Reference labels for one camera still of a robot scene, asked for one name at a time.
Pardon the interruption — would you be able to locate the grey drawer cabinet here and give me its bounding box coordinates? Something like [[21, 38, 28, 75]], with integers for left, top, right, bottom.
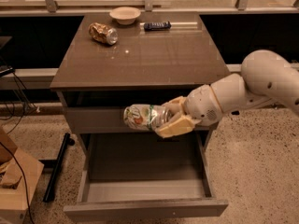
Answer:
[[50, 12, 229, 150]]

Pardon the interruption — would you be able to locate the dark blue snack bar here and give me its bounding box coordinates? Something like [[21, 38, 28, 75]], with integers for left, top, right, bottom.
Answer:
[[144, 21, 171, 32]]

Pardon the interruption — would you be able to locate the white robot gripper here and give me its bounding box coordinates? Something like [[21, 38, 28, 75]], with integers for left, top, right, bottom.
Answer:
[[155, 85, 223, 138]]

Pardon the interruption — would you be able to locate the black cable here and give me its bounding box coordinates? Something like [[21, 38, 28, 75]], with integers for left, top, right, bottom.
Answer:
[[0, 56, 36, 224]]

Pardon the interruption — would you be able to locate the crushed gold soda can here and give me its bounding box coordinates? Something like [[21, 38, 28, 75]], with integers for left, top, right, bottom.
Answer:
[[89, 22, 119, 46]]

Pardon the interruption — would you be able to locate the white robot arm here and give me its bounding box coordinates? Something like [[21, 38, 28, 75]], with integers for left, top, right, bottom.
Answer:
[[155, 49, 299, 138]]

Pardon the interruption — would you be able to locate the beige ceramic bowl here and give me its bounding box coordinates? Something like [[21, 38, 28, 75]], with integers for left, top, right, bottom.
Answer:
[[109, 7, 141, 25]]

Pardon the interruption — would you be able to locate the open grey middle drawer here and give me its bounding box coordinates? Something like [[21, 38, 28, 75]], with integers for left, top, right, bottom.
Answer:
[[64, 133, 228, 222]]

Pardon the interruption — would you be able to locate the black metal floor bar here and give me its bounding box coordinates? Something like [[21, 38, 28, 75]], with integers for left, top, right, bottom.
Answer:
[[42, 133, 75, 203]]

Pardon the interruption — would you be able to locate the green white 7up can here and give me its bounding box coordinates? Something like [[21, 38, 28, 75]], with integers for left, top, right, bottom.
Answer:
[[123, 104, 173, 131]]

